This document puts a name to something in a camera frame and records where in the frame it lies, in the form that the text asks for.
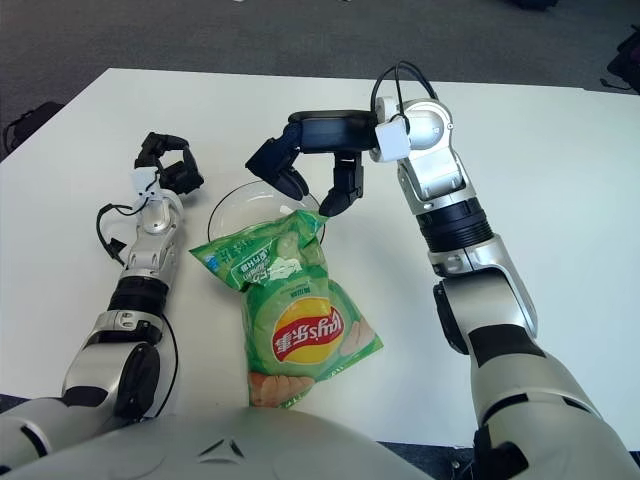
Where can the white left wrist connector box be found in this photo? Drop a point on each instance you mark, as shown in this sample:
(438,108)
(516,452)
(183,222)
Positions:
(145,179)

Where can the white plate with black rim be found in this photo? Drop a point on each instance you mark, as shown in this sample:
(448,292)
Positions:
(240,210)

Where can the black backpack on floor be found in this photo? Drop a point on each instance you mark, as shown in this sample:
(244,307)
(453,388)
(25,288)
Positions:
(32,120)

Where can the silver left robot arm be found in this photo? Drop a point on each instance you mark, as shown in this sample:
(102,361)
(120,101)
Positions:
(155,225)

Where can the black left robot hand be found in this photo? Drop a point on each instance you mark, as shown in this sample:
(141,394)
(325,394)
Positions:
(180,177)

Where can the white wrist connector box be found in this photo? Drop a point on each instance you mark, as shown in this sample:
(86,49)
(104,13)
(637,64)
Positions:
(145,179)
(392,140)

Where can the silver robot torso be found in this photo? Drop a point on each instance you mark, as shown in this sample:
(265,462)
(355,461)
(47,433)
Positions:
(225,440)

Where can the green potato chip bag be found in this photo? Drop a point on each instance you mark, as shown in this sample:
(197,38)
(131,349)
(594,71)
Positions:
(300,300)

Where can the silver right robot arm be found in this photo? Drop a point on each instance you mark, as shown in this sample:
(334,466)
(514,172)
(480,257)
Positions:
(440,175)

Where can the white right wrist connector box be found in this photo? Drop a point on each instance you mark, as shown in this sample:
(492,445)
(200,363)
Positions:
(392,140)

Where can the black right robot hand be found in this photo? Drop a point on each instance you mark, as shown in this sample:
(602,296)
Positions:
(330,132)

